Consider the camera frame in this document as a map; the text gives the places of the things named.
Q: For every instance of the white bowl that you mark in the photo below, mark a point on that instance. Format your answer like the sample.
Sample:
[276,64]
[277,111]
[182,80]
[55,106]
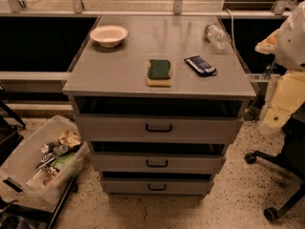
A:
[108,36]

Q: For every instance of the grey drawer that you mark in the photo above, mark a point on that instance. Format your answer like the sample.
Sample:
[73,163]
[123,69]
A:
[159,129]
[144,163]
[156,186]

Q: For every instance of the green packet in bin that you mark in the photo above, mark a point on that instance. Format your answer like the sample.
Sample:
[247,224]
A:
[60,162]

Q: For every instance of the grey top drawer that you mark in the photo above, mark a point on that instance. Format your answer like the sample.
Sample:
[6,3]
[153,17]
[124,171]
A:
[159,129]

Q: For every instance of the green yellow sponge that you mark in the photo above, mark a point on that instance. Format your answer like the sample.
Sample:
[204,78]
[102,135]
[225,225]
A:
[159,73]

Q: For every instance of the black office chair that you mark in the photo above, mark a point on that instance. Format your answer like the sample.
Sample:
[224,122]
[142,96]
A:
[291,158]

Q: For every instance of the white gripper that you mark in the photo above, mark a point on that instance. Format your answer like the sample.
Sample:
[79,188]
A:
[292,47]

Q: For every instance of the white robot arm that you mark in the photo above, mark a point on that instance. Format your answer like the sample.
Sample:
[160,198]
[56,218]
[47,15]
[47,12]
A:
[287,44]

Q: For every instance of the dark blue snack packet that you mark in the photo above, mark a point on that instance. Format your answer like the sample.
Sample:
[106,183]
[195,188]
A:
[200,66]

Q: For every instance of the grey bottom drawer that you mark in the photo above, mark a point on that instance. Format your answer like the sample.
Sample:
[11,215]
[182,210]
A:
[156,186]

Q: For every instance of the metal can in bin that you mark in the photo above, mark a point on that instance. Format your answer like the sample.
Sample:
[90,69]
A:
[60,150]

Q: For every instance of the crumpled yellow wrapper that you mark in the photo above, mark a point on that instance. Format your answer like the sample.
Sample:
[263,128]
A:
[70,138]

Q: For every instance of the clear plastic bottle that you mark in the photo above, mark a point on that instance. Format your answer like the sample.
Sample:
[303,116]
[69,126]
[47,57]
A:
[217,37]

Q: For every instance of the grey drawer cabinet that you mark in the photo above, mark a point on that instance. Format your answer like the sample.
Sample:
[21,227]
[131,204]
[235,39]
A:
[112,82]

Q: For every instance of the clear plastic storage bin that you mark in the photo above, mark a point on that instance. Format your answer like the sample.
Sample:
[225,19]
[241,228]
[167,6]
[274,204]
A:
[28,167]

